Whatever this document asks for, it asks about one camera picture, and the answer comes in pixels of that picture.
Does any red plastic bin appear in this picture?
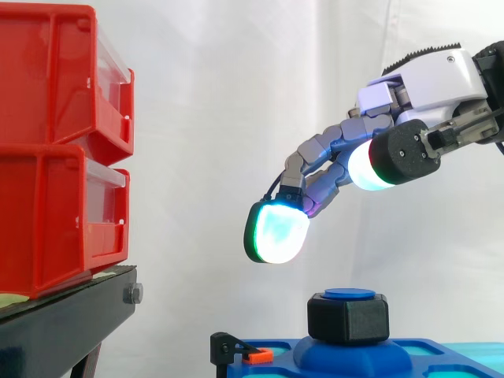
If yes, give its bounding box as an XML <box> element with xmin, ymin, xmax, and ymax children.
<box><xmin>0</xmin><ymin>143</ymin><xmax>131</xmax><ymax>301</ymax></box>
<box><xmin>0</xmin><ymin>3</ymin><xmax>135</xmax><ymax>166</ymax></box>

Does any white and grey robot hand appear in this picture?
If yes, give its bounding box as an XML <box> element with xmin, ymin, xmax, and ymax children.
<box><xmin>243</xmin><ymin>40</ymin><xmax>504</xmax><ymax>265</ymax></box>

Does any black metal stand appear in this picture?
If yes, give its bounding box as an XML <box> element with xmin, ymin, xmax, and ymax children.
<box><xmin>0</xmin><ymin>264</ymin><xmax>145</xmax><ymax>378</ymax></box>

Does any black hex nut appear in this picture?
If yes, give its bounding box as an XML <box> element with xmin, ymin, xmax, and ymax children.
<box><xmin>306</xmin><ymin>293</ymin><xmax>391</xmax><ymax>342</ymax></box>

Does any black and orange clip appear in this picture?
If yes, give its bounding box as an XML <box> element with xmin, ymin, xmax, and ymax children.
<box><xmin>209</xmin><ymin>332</ymin><xmax>273</xmax><ymax>365</ymax></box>

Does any thin black cable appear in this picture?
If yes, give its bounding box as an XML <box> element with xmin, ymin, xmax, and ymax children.
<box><xmin>262</xmin><ymin>171</ymin><xmax>287</xmax><ymax>204</ymax></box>

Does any blue plate with square hollows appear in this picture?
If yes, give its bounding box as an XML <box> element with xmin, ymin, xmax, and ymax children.
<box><xmin>216</xmin><ymin>335</ymin><xmax>478</xmax><ymax>378</ymax></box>

